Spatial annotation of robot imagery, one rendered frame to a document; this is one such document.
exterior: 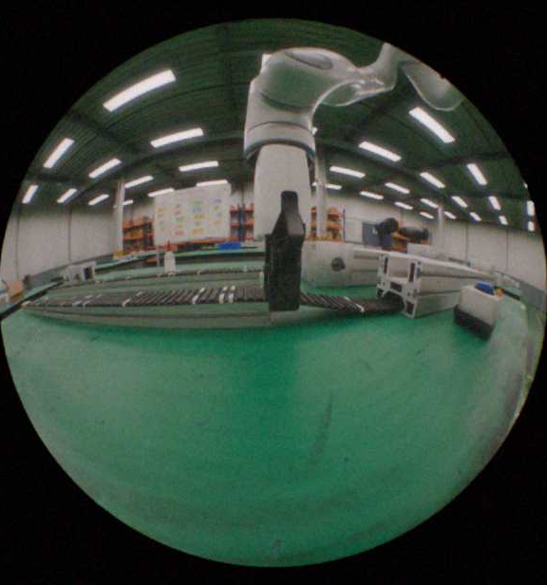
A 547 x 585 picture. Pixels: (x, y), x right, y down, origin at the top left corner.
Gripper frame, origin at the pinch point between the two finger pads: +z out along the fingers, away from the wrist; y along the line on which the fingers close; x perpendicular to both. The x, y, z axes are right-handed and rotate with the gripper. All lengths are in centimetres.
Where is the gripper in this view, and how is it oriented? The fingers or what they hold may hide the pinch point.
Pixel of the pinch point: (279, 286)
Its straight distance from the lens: 21.0
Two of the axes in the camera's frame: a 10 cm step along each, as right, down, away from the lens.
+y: 1.3, 2.8, -9.5
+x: 9.9, -0.4, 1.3
